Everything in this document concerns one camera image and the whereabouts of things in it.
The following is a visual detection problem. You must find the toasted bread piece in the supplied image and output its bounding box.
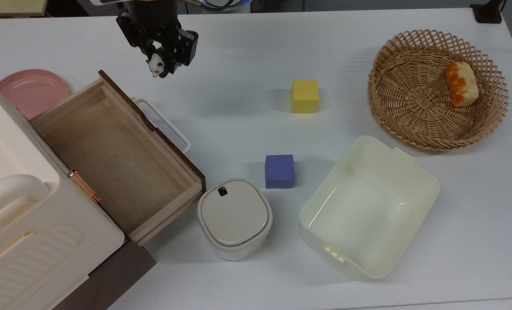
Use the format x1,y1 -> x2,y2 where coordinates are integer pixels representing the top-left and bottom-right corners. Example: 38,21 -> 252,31
446,61 -> 479,107

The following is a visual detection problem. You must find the small cream lidded bin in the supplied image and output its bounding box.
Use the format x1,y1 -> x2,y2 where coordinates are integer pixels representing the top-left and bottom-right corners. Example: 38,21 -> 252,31
197,177 -> 273,261

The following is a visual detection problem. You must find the yellow foam cube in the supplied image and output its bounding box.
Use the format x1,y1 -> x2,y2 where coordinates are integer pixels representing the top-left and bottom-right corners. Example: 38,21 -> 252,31
291,79 -> 320,114

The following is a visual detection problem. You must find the yellow wooden board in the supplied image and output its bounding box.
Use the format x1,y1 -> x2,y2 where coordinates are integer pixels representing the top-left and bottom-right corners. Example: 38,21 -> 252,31
0,0 -> 48,17

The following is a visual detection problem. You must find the pink plastic plate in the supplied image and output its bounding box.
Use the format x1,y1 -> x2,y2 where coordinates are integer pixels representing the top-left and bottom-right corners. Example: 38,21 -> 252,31
0,69 -> 71,120

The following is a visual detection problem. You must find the purple foam cube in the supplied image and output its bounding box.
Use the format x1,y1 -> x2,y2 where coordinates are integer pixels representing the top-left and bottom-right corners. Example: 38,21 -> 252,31
265,154 -> 295,189

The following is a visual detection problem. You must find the cream plastic storage box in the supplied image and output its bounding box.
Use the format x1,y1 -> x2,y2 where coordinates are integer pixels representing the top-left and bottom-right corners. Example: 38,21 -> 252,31
299,136 -> 440,281

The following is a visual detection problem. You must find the wooden drawer with white handle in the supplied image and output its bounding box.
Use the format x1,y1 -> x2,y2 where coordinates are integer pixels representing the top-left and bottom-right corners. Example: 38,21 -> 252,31
30,70 -> 207,246

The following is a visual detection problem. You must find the cream toy fridge cabinet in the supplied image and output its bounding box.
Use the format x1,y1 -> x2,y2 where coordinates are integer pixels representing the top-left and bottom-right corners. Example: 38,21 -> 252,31
0,73 -> 125,310

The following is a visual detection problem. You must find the small panda toy figure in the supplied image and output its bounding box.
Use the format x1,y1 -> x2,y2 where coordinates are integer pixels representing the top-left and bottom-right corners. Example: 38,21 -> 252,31
146,46 -> 167,78

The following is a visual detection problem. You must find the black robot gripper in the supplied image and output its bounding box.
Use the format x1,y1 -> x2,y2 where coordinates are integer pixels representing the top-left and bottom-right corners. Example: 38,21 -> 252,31
116,11 -> 199,77

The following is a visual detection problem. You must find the woven wicker basket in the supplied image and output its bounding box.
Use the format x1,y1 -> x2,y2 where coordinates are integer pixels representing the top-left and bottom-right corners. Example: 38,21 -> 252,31
368,29 -> 509,151

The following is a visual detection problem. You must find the black camera stand pole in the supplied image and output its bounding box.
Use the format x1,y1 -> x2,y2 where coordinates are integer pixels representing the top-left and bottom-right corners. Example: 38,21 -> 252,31
471,0 -> 504,24

